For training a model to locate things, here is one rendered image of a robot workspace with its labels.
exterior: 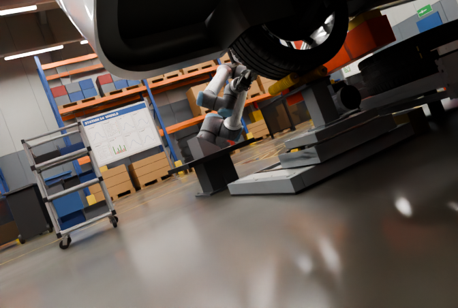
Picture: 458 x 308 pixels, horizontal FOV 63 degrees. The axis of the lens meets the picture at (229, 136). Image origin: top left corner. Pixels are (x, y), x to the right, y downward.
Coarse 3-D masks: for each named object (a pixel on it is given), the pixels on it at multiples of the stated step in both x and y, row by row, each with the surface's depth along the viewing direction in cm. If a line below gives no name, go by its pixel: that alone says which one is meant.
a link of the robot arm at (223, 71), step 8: (224, 64) 266; (224, 72) 258; (232, 72) 268; (216, 80) 243; (224, 80) 252; (208, 88) 232; (216, 88) 235; (200, 96) 222; (208, 96) 222; (216, 96) 223; (200, 104) 223; (208, 104) 222
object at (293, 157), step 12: (372, 120) 191; (384, 120) 185; (348, 132) 177; (360, 132) 179; (372, 132) 181; (384, 132) 184; (312, 144) 177; (324, 144) 171; (336, 144) 173; (348, 144) 175; (288, 156) 192; (300, 156) 182; (312, 156) 173; (324, 156) 170
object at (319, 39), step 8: (328, 0) 197; (328, 16) 199; (336, 16) 193; (328, 24) 198; (336, 24) 192; (264, 32) 177; (320, 32) 204; (328, 32) 194; (272, 40) 177; (304, 40) 208; (312, 40) 209; (320, 40) 198; (328, 40) 189; (288, 48) 180; (312, 48) 185
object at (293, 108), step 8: (272, 104) 1081; (280, 104) 1048; (296, 104) 1050; (304, 104) 1061; (264, 112) 1128; (272, 112) 1094; (280, 112) 1060; (288, 112) 1033; (296, 112) 1045; (304, 112) 1056; (264, 120) 1141; (272, 120) 1107; (280, 120) 1072; (288, 120) 1039; (296, 120) 1040; (304, 120) 1051; (272, 128) 1121; (280, 128) 1085; (272, 136) 1137
